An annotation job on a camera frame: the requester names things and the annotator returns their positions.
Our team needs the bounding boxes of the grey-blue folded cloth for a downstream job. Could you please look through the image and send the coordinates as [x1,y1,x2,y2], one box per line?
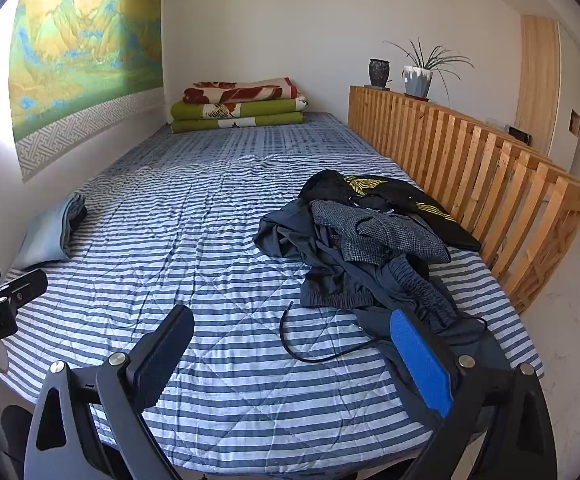
[12,192,89,271]

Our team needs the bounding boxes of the navy drawstring pants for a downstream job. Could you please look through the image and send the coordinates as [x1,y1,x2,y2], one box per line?
[280,254,513,411]

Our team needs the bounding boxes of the grey tweed garment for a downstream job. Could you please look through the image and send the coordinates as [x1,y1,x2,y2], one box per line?
[310,200,451,266]

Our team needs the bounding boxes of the wooden slatted bed railing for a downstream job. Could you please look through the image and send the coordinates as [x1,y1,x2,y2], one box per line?
[347,85,580,316]

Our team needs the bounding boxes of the landscape wall poster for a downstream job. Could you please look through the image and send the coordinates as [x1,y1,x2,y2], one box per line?
[9,0,165,183]

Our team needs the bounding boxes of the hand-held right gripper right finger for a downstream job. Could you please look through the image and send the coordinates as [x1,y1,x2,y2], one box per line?
[389,308,558,480]

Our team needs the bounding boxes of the dark ceramic pot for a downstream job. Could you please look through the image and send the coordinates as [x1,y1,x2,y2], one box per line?
[368,58,392,91]

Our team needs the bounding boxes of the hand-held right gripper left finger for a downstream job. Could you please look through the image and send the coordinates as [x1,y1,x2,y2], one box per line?
[22,304,195,480]

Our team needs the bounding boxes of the blue striped bed quilt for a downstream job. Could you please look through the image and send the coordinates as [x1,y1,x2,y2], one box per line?
[0,112,545,476]

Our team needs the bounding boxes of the black sport shorts yellow stripes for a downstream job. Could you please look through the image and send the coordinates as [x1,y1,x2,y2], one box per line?
[300,170,483,253]

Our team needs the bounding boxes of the wooden cabinet panel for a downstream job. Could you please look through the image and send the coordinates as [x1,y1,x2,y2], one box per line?
[514,14,561,158]

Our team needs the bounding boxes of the potted plant in white pot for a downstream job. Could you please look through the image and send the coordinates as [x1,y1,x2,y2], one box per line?
[384,37,474,106]

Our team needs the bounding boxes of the red floral folded blanket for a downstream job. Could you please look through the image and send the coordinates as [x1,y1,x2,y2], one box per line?
[182,77,301,106]

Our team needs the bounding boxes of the dark navy shorts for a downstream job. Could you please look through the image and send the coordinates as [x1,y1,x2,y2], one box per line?
[254,202,391,311]

